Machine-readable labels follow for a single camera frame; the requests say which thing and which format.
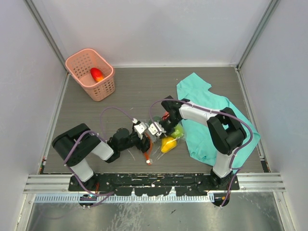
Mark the white slotted cable duct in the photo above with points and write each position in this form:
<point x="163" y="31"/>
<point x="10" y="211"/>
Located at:
<point x="85" y="198"/>

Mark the clear zip top bag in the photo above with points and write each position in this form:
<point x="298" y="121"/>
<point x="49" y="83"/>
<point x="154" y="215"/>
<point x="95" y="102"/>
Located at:
<point x="154" y="142"/>

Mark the teal t-shirt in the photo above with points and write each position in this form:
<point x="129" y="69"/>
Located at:
<point x="201" y="139"/>

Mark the red yellow fake mango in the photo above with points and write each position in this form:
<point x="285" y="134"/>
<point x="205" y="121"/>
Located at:
<point x="96" y="74"/>

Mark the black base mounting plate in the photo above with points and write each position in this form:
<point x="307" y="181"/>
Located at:
<point x="190" y="184"/>

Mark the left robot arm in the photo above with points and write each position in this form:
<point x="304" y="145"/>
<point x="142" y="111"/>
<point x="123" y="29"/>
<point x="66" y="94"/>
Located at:
<point x="77" y="143"/>

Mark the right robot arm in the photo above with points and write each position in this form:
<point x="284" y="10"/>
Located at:
<point x="225" y="129"/>

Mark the green fake apple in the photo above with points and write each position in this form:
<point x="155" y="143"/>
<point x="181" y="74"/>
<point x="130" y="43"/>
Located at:
<point x="178" y="132"/>

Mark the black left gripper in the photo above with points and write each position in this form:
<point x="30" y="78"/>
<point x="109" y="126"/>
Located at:
<point x="143" y="146"/>

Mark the dark green fake avocado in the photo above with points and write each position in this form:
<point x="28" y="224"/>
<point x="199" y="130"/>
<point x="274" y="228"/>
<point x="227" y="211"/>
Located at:
<point x="157" y="119"/>

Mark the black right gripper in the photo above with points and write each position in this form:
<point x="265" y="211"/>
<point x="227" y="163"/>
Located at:
<point x="168" y="132"/>

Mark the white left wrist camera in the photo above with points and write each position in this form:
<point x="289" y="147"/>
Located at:
<point x="140" y="128"/>

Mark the yellow fake pear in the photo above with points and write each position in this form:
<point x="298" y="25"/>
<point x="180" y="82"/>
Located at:
<point x="167" y="144"/>

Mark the pink plastic basket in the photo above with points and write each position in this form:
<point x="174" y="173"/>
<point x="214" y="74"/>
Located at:
<point x="79" y="66"/>

